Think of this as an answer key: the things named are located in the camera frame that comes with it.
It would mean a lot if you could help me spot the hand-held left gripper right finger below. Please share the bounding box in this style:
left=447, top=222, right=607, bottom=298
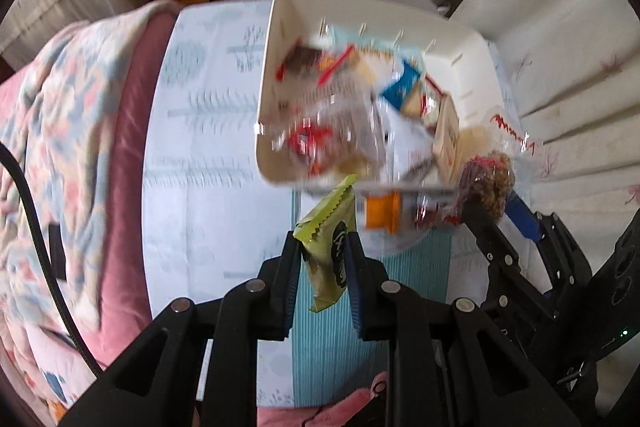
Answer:
left=342, top=231, right=583, bottom=427

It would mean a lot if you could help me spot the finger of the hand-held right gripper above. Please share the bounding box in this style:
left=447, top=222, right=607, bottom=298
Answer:
left=504, top=193, right=546, bottom=243
left=461, top=199, right=532, bottom=304

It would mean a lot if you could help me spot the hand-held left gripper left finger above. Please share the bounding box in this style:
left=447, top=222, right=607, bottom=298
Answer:
left=60, top=231, right=306, bottom=427

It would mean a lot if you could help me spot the green snack packet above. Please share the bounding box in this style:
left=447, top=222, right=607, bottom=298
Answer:
left=292, top=174, right=360, bottom=314

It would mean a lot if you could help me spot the clear brown cookie packet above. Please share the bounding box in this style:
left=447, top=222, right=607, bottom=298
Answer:
left=452, top=107, right=538, bottom=228

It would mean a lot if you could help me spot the brown snack packet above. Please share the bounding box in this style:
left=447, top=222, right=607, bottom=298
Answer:
left=432, top=94, right=461, bottom=185

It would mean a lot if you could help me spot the red round snack packet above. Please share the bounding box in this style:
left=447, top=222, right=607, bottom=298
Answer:
left=287, top=124, right=333, bottom=172

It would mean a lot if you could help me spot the red and white cookie packet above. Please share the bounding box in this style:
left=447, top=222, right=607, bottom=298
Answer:
left=377, top=57, right=448, bottom=120

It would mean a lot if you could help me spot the white plastic tray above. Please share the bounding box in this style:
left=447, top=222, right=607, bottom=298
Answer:
left=254, top=0, right=501, bottom=198

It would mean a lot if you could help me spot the teal striped placemat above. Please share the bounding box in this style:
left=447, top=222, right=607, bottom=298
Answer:
left=290, top=187, right=453, bottom=408

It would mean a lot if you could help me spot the small red candy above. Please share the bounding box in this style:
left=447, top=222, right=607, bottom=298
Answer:
left=414, top=202, right=463, bottom=229

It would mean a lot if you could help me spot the orange snack packet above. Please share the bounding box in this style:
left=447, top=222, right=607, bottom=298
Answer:
left=365, top=192, right=401, bottom=233

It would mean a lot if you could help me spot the pink cloth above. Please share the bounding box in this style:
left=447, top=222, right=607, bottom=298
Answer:
left=256, top=371, right=392, bottom=427

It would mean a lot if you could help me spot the white leaf-print cloth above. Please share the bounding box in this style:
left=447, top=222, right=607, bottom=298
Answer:
left=450, top=0, right=640, bottom=268

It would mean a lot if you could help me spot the pink bedding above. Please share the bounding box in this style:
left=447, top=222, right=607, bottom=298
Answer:
left=100, top=12, right=176, bottom=368

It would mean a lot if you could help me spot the floral blanket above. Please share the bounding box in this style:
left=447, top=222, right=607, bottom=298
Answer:
left=0, top=0, right=181, bottom=418

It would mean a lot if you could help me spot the black cable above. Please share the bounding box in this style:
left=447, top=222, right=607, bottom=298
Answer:
left=0, top=142, right=101, bottom=378

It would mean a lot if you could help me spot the black strap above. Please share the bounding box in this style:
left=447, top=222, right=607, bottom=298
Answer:
left=49, top=226, right=68, bottom=280

